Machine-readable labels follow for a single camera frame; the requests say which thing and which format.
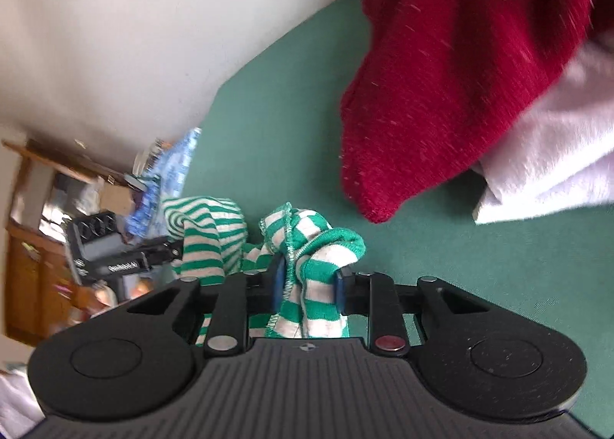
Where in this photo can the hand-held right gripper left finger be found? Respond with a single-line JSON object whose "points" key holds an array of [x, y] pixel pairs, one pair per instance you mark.
{"points": [[277, 288]]}

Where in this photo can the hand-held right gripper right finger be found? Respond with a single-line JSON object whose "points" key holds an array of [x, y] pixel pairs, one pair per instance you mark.
{"points": [[341, 294]]}

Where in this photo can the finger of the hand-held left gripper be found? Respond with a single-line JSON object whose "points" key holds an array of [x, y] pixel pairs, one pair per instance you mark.
{"points": [[169, 252]]}

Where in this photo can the green white striped sweater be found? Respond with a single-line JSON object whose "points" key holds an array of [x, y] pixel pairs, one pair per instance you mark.
{"points": [[316, 266]]}

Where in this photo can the cardboard boxes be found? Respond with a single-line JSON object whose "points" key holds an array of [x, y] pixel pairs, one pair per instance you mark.
{"points": [[116, 199]]}

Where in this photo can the blue white patterned cloth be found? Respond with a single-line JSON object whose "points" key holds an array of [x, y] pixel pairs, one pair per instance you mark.
{"points": [[165, 175]]}

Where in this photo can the wooden cabinet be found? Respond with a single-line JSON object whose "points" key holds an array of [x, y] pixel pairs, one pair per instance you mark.
{"points": [[26, 285]]}

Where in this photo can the green tablecloth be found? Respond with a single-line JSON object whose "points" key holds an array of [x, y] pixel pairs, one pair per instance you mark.
{"points": [[288, 132]]}

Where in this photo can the dark red knit sweater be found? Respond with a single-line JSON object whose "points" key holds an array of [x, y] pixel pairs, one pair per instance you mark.
{"points": [[455, 74]]}

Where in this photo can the white garment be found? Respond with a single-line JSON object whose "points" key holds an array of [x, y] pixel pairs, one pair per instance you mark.
{"points": [[551, 161]]}

